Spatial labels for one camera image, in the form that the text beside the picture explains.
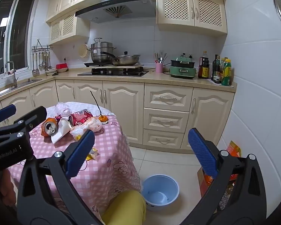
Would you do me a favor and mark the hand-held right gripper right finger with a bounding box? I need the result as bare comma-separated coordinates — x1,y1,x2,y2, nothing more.
180,128,268,225

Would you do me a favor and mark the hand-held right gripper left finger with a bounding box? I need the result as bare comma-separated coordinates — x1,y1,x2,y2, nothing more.
16,129,102,225

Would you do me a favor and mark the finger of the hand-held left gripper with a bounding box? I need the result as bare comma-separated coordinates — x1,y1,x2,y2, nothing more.
0,106,47,146
0,104,17,129

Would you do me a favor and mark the yellow snack packet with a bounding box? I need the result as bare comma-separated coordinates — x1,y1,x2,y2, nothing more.
85,146,99,161

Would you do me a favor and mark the orange drink can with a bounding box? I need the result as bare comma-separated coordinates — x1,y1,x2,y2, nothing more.
41,118,59,137

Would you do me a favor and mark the red checked paper snack bag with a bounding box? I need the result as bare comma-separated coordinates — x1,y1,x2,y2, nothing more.
51,117,72,144

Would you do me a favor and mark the clear food wrapper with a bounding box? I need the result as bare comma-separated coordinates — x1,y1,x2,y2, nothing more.
70,117,102,138

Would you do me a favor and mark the clear red printed plastic bag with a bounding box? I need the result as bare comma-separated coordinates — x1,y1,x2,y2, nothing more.
55,102,72,118

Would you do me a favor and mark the crushed red drink can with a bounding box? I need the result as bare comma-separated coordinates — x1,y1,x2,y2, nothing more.
68,109,94,127

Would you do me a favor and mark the blue plastic bin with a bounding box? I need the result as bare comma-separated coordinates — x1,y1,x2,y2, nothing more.
142,175,179,211

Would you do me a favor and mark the person's left forearm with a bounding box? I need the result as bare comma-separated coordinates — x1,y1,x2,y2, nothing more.
0,169,17,208

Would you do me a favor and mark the pink checked tablecloth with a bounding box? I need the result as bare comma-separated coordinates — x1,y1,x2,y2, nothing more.
8,112,142,221

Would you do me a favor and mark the metal kitchen faucet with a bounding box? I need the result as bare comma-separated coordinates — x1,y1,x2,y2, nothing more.
5,61,19,89

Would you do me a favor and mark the steel kitchen sink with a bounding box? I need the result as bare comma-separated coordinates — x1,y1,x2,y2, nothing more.
0,78,43,99

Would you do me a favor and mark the cream cabinet drawer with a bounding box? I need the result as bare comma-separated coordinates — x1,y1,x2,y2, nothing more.
144,108,190,133
143,129,185,149
144,84,194,112

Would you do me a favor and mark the white lilac checked blanket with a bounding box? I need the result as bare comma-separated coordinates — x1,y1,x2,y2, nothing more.
46,101,116,119

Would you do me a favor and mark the row of hanging kitchen utensils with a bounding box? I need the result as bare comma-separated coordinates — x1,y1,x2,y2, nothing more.
32,51,53,76

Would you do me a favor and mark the red bowl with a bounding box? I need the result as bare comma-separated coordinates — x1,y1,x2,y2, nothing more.
56,63,69,73

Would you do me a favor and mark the person's yellow trouser leg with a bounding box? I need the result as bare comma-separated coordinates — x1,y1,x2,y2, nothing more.
101,190,147,225

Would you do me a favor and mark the beige kitchen countertop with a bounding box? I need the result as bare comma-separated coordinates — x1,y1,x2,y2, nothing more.
0,69,237,106

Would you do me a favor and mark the dark glass bottle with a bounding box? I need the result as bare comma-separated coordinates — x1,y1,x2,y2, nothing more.
211,54,219,81
214,56,222,84

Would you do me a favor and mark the black induction cooker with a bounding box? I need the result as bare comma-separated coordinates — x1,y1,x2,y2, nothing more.
84,61,113,67

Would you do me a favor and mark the soy sauce bottle yellow label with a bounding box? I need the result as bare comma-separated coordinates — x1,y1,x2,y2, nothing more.
198,51,210,79

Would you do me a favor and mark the green electric cooker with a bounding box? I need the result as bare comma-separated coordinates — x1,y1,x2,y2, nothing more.
169,54,197,78

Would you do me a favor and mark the cream plastic colander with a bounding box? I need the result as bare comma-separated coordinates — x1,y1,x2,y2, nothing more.
78,43,89,58

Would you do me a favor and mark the sliding window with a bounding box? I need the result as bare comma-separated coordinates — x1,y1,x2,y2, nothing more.
0,0,37,75

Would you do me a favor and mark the black gas stove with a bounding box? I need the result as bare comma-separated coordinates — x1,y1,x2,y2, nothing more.
77,67,150,77

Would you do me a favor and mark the steel steamer pot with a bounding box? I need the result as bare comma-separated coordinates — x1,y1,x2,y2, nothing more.
87,37,116,64

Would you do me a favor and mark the steel frying pan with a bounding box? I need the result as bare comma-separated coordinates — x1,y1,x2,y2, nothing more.
101,51,141,66

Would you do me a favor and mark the grey range hood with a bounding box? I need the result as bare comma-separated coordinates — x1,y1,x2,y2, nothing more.
75,0,156,24

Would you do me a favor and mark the wire utensil rack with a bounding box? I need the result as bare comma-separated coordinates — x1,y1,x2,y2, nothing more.
31,39,54,52

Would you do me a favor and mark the small lattice door wall cabinet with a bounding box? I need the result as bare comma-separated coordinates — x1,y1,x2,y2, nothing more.
49,12,90,45

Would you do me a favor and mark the wide lattice door wall cabinet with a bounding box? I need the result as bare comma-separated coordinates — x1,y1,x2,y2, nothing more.
156,0,227,37

